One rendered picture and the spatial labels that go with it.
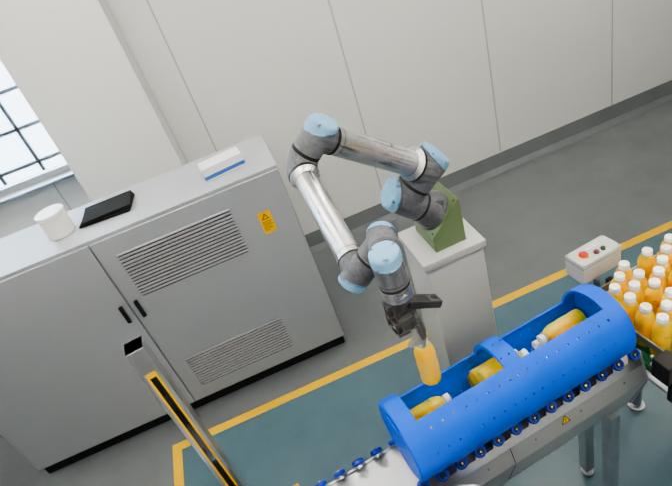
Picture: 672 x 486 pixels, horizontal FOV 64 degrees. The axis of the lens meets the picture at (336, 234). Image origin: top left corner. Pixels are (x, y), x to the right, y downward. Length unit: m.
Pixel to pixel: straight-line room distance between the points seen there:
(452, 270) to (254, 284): 1.27
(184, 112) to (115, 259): 1.41
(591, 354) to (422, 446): 0.65
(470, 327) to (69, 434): 2.57
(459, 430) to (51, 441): 2.84
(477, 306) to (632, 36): 3.41
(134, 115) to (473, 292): 2.41
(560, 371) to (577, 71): 3.72
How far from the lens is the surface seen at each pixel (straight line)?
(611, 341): 2.06
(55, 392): 3.75
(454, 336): 2.87
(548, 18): 4.99
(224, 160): 3.08
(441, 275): 2.58
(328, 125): 1.94
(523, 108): 5.10
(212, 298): 3.32
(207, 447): 2.06
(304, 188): 1.89
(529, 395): 1.92
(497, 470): 2.11
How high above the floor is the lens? 2.69
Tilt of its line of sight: 34 degrees down
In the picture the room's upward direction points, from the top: 20 degrees counter-clockwise
